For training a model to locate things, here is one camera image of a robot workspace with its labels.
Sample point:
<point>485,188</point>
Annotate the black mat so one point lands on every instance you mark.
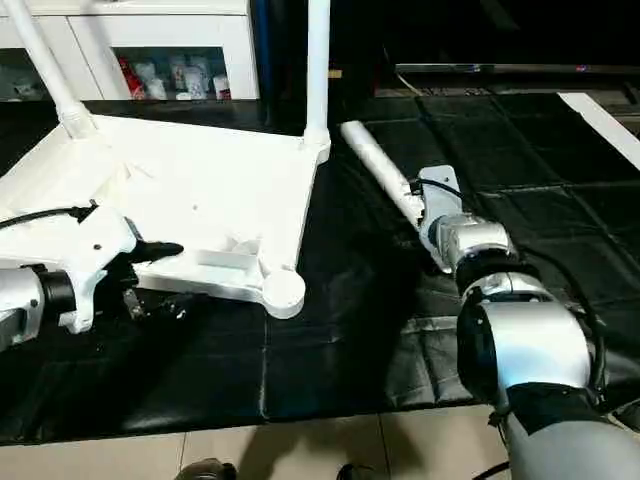
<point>350,325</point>

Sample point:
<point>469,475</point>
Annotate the dark rounded foot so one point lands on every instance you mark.
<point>207,471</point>
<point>355,472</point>

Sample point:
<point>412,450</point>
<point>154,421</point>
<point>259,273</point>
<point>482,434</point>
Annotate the black box gold label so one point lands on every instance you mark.
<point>360,40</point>

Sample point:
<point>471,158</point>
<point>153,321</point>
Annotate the white flat board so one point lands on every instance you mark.
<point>605,125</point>

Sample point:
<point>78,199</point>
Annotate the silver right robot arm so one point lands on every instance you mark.
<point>525,350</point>

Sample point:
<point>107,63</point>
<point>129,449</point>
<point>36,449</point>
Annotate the white cabinet glass doors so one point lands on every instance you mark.
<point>165,30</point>

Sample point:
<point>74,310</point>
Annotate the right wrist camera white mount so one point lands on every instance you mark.
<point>440,200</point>

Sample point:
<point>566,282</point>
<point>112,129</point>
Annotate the silver metal rail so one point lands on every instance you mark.
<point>525,68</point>

